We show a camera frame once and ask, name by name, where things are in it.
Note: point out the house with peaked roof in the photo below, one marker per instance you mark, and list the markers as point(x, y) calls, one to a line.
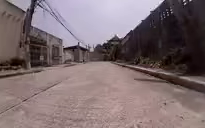
point(112, 45)

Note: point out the small flat-roofed building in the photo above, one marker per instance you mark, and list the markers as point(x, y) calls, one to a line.
point(76, 53)

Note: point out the pale concrete road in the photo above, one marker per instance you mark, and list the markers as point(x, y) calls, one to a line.
point(100, 96)

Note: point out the grey building with gate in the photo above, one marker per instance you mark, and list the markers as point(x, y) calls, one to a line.
point(46, 48)

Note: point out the strip of weeds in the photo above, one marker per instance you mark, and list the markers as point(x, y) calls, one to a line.
point(170, 61)

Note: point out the raised concrete kerb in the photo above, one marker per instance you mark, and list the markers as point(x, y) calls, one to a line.
point(180, 80)

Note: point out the dark utility pole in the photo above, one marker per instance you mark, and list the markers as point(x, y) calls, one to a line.
point(27, 36)

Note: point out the concrete kerb with verge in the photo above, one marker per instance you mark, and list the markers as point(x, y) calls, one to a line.
point(20, 72)

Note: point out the low bushes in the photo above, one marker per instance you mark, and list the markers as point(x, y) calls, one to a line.
point(3, 63)

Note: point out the beige building with balustrade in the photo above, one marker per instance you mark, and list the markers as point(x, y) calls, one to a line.
point(5, 33)

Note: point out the tall dark wall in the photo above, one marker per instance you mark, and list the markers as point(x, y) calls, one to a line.
point(176, 33)

